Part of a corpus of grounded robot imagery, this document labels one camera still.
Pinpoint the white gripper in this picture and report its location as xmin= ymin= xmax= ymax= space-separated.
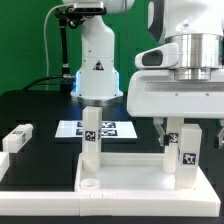
xmin=127 ymin=43 xmax=224 ymax=149

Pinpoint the white desk top tray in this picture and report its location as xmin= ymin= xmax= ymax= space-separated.
xmin=74 ymin=153 xmax=217 ymax=202

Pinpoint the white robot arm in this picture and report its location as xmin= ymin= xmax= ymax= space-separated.
xmin=62 ymin=0 xmax=224 ymax=128

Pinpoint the white L-shaped fence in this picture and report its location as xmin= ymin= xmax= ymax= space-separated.
xmin=0 ymin=153 xmax=221 ymax=218

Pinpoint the fiducial marker sheet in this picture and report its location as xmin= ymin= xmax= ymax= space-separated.
xmin=55 ymin=120 xmax=137 ymax=139

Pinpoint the black camera stand pole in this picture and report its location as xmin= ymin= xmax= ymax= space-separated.
xmin=55 ymin=7 xmax=82 ymax=94

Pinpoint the black cable on table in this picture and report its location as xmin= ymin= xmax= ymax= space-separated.
xmin=20 ymin=75 xmax=74 ymax=92

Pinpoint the camera on stand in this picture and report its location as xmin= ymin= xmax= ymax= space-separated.
xmin=67 ymin=1 xmax=106 ymax=16

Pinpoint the white cable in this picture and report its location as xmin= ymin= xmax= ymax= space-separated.
xmin=43 ymin=3 xmax=73 ymax=83

